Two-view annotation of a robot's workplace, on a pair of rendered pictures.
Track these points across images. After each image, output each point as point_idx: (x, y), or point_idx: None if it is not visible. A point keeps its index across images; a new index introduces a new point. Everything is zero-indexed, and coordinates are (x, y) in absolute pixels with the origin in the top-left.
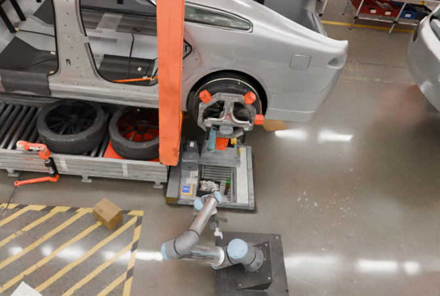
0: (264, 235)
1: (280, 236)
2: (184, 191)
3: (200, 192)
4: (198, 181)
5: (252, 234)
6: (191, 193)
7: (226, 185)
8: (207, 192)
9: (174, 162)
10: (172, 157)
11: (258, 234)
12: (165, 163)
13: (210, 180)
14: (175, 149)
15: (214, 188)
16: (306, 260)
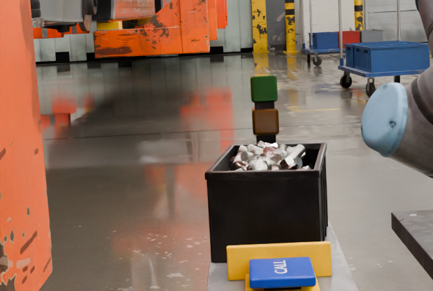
0: (417, 228)
1: (403, 211)
2: (307, 268)
3: (320, 197)
4: (247, 170)
5: (432, 245)
6: (321, 241)
7: (276, 109)
8: (323, 156)
9: (46, 228)
10: (33, 152)
11: (418, 236)
12: (23, 282)
13: (224, 161)
14: (29, 20)
15: (290, 149)
16: (411, 290)
